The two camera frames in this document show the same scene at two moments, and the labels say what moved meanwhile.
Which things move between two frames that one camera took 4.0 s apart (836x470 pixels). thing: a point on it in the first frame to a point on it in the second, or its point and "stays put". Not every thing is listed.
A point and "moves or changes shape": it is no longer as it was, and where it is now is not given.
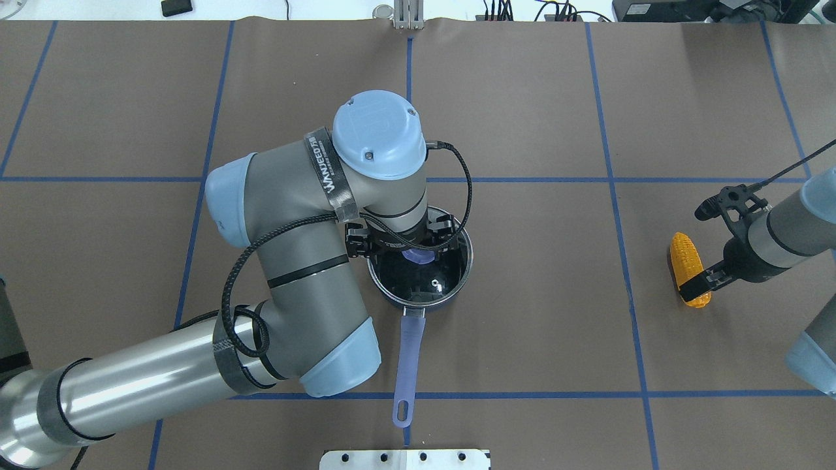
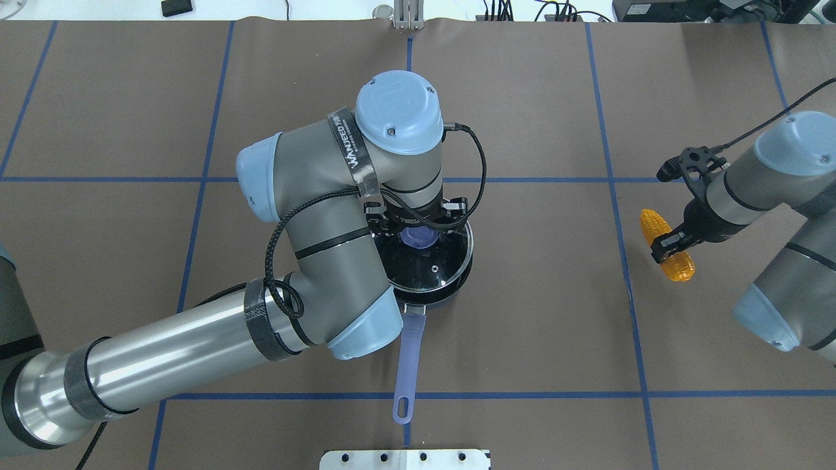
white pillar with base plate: [405, 459] stays put
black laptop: [714, 11] stays put
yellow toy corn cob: [686, 263] moves or changes shape
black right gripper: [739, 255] to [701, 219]
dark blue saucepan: [418, 277] stays put
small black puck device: [172, 8] stays put
